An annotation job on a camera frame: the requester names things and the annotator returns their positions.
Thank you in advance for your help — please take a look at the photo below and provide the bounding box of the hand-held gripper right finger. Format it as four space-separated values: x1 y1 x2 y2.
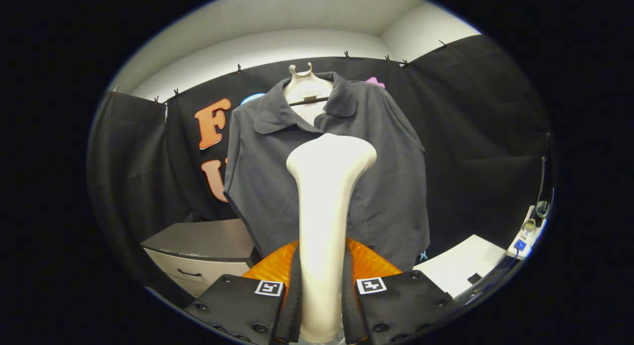
343 237 464 345

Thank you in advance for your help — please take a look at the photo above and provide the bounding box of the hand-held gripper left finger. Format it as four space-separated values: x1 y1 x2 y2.
182 240 303 345

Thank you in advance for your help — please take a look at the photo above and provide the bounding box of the cream white garment steamer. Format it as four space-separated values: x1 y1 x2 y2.
286 133 378 344

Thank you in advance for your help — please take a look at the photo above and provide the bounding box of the dark grey collared shirt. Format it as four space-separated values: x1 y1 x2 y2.
223 71 430 272

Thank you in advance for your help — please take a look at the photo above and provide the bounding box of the white side table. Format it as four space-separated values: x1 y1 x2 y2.
414 234 507 298

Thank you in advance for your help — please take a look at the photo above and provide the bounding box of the grey drawer cabinet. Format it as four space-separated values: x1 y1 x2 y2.
141 219 263 298

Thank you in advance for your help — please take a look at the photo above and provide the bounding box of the black backdrop cloth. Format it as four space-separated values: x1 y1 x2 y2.
87 34 553 306

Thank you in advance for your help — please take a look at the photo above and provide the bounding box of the row of black cloth clips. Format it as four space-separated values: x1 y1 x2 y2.
113 40 449 105

